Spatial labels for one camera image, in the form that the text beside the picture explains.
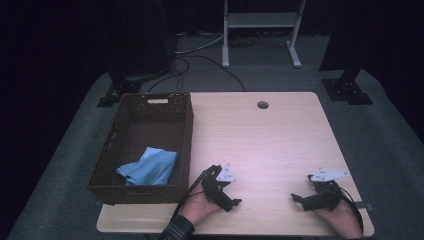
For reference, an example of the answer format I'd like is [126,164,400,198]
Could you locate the hand-held gripper black cable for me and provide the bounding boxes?
[169,168,210,224]
[338,187,365,233]

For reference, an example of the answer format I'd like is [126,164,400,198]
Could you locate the left hand-held gripper black cable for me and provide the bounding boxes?
[169,168,210,224]

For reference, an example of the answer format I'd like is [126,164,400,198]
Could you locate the black floor cable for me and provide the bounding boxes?
[147,54,247,93]

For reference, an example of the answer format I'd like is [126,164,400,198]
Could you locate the light blue shirt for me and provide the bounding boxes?
[115,146,179,187]

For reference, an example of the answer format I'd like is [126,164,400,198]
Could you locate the black equipment box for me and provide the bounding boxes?
[106,0,177,78]

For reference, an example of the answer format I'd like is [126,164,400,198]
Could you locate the brown woven basket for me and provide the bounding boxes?
[85,92,195,206]

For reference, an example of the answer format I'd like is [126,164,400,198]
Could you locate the person's left hand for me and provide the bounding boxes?
[179,191,221,226]

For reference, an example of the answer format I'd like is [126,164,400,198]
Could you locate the person's right hand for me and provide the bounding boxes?
[314,199,364,239]

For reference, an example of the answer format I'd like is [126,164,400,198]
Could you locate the black stand base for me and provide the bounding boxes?
[320,68,374,106]
[96,71,144,108]

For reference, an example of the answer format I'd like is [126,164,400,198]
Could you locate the grey floor cable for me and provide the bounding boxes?
[173,31,225,56]

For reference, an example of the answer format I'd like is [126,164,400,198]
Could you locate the grey tape strip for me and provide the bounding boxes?
[353,200,375,212]

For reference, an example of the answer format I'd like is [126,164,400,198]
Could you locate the white metal stand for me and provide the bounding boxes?
[221,0,307,69]

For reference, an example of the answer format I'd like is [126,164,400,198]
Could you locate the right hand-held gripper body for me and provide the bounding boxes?
[309,167,350,212]

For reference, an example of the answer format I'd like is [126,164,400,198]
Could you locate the tangled black floor cables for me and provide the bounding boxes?
[229,34,264,48]

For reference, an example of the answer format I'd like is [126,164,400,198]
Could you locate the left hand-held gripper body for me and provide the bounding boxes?
[201,162,237,205]

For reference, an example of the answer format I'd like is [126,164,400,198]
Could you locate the right hand-held gripper black cable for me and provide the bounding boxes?
[338,187,365,233]

